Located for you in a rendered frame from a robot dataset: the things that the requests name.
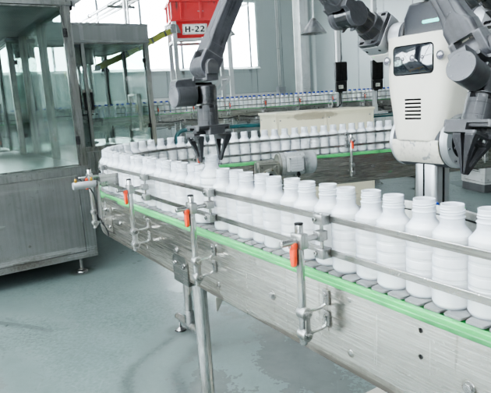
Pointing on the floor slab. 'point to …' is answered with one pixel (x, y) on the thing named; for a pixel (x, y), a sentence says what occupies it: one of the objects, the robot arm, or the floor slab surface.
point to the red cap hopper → (192, 8)
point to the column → (302, 70)
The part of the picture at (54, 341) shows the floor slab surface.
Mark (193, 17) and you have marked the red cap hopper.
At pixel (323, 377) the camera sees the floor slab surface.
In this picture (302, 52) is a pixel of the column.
